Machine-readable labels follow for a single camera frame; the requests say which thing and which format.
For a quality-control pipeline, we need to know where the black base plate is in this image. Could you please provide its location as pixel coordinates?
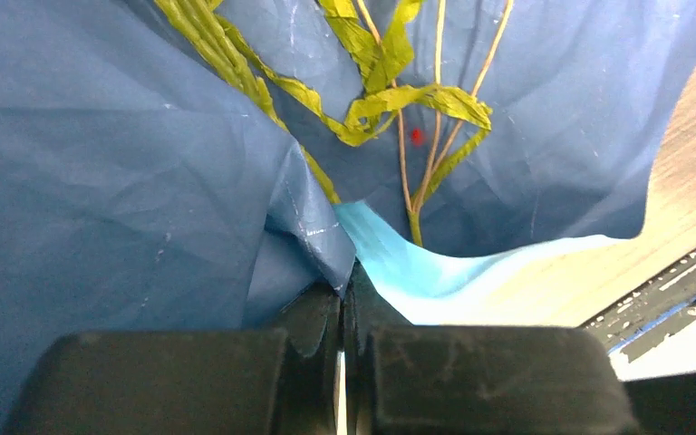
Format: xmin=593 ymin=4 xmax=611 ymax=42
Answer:
xmin=582 ymin=227 xmax=696 ymax=435

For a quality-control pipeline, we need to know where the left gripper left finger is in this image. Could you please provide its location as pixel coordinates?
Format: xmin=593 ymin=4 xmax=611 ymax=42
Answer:
xmin=4 ymin=285 xmax=341 ymax=434

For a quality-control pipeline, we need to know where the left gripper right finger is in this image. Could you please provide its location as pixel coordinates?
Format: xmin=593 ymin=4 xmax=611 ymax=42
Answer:
xmin=343 ymin=263 xmax=639 ymax=434

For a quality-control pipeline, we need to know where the blue wrapping paper sheet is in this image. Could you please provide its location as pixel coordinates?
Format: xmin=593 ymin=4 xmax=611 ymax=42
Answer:
xmin=0 ymin=1 xmax=696 ymax=430

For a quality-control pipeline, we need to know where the orange rose stem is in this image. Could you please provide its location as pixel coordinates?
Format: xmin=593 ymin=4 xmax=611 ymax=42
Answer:
xmin=319 ymin=1 xmax=514 ymax=246

